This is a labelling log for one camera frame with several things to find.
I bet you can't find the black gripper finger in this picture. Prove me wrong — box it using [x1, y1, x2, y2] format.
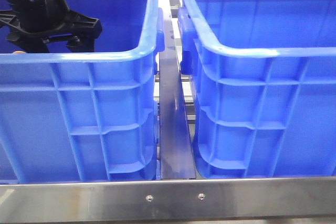
[43, 10, 102, 52]
[1, 10, 49, 53]

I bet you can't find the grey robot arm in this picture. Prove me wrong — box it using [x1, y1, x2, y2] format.
[1, 0, 102, 53]

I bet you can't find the large blue crate left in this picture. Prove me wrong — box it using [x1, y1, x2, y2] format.
[1, 0, 164, 184]

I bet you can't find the large blue crate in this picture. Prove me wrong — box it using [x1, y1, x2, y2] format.
[1, 0, 164, 184]
[178, 0, 335, 178]

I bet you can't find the large blue crate right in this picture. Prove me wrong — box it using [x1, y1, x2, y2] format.
[178, 0, 335, 178]

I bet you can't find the metal divider rail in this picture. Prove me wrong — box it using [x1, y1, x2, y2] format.
[159, 16, 196, 179]

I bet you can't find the left rail screw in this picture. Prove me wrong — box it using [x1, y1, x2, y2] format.
[146, 195, 154, 202]

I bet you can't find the rail screw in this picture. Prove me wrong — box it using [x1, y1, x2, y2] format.
[198, 193, 205, 200]
[146, 195, 154, 202]

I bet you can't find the right rail screw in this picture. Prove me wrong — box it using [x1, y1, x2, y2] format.
[198, 193, 205, 200]

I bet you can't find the stainless steel front rail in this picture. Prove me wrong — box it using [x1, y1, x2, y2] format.
[1, 177, 335, 223]

